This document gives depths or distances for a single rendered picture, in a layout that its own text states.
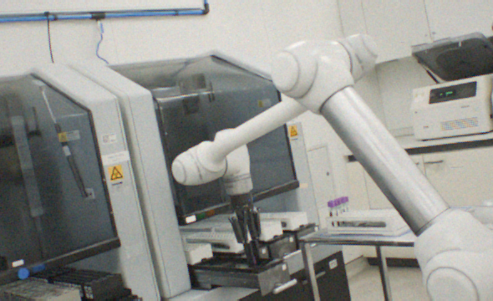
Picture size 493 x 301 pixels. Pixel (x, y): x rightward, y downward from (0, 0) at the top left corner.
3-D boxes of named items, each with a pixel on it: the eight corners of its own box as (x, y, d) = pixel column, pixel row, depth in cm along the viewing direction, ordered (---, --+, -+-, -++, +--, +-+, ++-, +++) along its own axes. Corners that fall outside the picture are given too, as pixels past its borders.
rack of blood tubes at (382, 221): (327, 234, 213) (323, 217, 212) (344, 227, 219) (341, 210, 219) (395, 235, 190) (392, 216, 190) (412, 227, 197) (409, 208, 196)
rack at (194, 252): (147, 264, 231) (144, 248, 231) (167, 257, 238) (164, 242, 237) (193, 267, 209) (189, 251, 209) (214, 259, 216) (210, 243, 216)
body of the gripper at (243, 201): (241, 190, 204) (246, 216, 204) (223, 196, 198) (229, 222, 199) (256, 189, 198) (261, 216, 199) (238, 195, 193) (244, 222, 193)
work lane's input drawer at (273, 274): (141, 282, 233) (136, 259, 232) (170, 271, 242) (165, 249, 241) (271, 298, 179) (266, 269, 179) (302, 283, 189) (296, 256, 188)
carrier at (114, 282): (122, 290, 188) (118, 272, 188) (125, 291, 187) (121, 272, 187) (90, 303, 181) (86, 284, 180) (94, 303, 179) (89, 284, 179)
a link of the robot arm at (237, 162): (236, 173, 205) (208, 181, 196) (227, 129, 205) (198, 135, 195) (258, 170, 198) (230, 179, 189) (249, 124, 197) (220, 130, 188)
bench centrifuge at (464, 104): (413, 143, 404) (395, 49, 400) (457, 129, 444) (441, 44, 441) (489, 134, 362) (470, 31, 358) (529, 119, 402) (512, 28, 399)
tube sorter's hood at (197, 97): (109, 226, 241) (78, 73, 238) (220, 192, 283) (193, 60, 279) (185, 226, 204) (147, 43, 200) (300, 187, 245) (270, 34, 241)
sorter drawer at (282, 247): (167, 257, 271) (163, 237, 271) (190, 248, 281) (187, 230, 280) (282, 263, 218) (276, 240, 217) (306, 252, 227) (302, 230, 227)
